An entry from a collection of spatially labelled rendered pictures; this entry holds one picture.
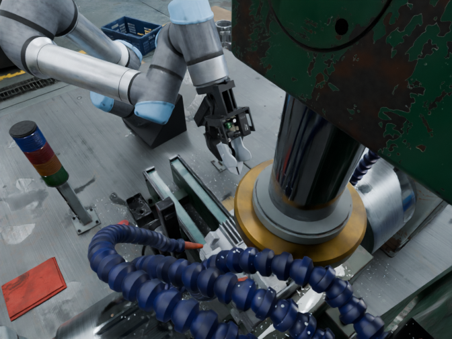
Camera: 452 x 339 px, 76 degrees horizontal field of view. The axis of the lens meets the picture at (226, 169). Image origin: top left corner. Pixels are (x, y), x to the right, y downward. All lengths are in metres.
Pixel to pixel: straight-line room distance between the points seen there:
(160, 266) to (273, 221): 0.16
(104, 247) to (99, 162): 1.03
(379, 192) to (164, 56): 0.54
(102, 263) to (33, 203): 1.02
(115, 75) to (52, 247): 0.64
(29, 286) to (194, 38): 0.84
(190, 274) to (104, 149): 1.13
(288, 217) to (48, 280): 0.82
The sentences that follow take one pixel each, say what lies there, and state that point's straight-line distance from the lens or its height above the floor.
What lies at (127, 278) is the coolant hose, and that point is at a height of 1.45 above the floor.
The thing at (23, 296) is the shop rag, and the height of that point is 0.81.
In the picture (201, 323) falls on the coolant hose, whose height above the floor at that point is 1.46.
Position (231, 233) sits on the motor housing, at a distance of 0.64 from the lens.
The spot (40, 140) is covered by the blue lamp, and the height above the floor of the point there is 1.18.
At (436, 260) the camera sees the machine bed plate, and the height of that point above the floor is 0.80.
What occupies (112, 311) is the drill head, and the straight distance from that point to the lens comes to 0.56.
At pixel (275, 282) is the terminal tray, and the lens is 0.59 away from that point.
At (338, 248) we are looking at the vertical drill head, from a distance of 0.39.
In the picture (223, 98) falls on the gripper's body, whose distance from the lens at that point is 0.58.
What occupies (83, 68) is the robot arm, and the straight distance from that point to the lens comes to 0.73.
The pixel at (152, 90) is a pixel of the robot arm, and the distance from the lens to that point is 0.63.
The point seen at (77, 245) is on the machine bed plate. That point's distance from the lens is 1.08.
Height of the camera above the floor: 1.66
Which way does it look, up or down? 48 degrees down
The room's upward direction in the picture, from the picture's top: straight up
